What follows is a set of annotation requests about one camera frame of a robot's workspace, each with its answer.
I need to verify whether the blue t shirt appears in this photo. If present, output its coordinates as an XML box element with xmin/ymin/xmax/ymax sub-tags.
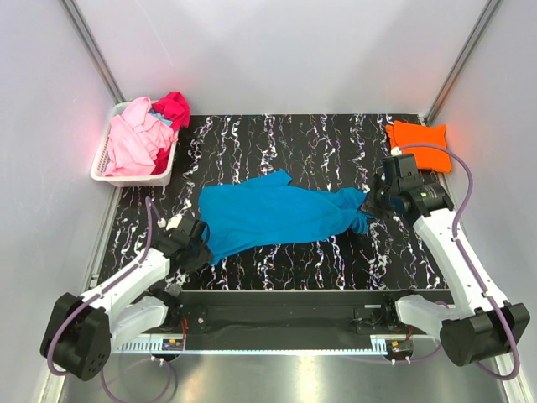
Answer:
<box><xmin>198</xmin><ymin>170</ymin><xmax>371</xmax><ymax>264</ymax></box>

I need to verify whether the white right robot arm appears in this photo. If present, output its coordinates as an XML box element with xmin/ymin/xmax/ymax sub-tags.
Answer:
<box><xmin>363</xmin><ymin>154</ymin><xmax>530</xmax><ymax>369</ymax></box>

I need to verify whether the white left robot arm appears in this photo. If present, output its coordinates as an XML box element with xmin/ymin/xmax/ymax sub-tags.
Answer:
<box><xmin>39</xmin><ymin>215</ymin><xmax>213</xmax><ymax>381</ymax></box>

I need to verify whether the folded orange t shirt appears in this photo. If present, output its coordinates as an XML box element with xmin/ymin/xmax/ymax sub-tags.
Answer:
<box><xmin>385</xmin><ymin>121</ymin><xmax>452</xmax><ymax>174</ymax></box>

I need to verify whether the light pink t shirt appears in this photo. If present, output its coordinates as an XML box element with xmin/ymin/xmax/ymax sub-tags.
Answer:
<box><xmin>103</xmin><ymin>97</ymin><xmax>178</xmax><ymax>177</ymax></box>

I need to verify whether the white plastic laundry basket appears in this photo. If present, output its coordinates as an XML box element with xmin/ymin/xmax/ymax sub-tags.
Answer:
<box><xmin>90</xmin><ymin>97</ymin><xmax>179</xmax><ymax>187</ymax></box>

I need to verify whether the light blue garment in basket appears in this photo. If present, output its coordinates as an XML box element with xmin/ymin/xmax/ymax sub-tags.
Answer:
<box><xmin>149</xmin><ymin>110</ymin><xmax>172</xmax><ymax>127</ymax></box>

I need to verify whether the magenta t shirt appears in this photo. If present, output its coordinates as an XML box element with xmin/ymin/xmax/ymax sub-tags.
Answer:
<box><xmin>152</xmin><ymin>92</ymin><xmax>190</xmax><ymax>175</ymax></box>

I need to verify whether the aluminium frame rail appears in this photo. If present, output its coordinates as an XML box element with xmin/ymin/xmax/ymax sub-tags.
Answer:
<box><xmin>55</xmin><ymin>305</ymin><xmax>513</xmax><ymax>337</ymax></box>

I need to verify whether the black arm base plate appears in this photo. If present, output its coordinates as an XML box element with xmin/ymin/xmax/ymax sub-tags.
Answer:
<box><xmin>179</xmin><ymin>290</ymin><xmax>409</xmax><ymax>354</ymax></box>

